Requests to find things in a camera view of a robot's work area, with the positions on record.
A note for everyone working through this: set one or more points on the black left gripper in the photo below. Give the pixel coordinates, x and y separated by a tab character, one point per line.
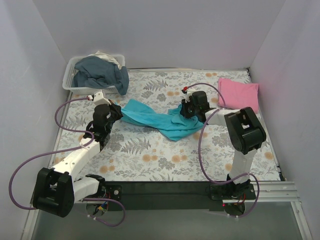
116	112

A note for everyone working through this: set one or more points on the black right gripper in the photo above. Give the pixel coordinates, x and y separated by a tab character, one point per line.
186	111

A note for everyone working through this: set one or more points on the teal t shirt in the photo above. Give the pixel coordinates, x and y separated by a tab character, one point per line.
172	124

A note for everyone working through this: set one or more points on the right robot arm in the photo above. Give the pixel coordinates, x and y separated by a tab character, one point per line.
246	135

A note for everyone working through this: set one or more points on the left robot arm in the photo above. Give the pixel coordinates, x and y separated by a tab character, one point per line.
57	188

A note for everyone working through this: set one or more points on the grey-blue t shirt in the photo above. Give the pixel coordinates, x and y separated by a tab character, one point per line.
96	73

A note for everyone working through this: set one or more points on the white plastic laundry basket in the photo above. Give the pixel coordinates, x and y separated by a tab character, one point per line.
70	72

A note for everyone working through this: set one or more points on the folded pink t shirt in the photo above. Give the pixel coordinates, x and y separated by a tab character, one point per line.
238	95

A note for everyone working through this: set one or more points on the cream t shirt in basket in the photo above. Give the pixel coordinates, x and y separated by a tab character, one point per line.
104	59

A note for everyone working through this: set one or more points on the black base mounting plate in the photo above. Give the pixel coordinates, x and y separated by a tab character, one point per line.
174	195

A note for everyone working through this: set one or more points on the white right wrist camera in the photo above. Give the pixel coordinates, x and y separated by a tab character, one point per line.
187	92

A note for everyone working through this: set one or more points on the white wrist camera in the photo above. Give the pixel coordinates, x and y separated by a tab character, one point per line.
187	92
98	98

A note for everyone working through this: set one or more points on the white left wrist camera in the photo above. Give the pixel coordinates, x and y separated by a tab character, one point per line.
98	98

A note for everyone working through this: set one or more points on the aluminium frame rail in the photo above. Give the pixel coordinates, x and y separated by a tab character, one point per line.
275	214

